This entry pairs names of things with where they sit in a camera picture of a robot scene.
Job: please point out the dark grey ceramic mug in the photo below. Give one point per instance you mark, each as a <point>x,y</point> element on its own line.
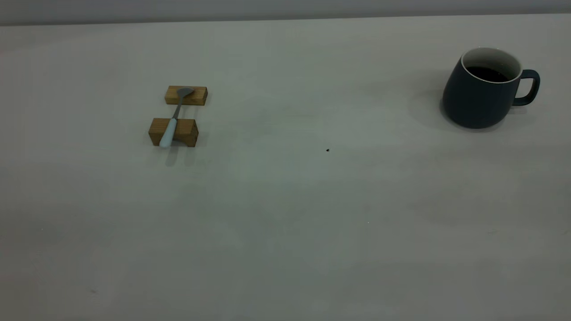
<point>475,102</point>

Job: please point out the arched wooden block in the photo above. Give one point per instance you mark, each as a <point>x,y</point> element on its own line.
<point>187,129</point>

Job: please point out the flat rectangular wooden block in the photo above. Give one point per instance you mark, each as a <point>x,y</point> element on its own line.
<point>198,96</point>

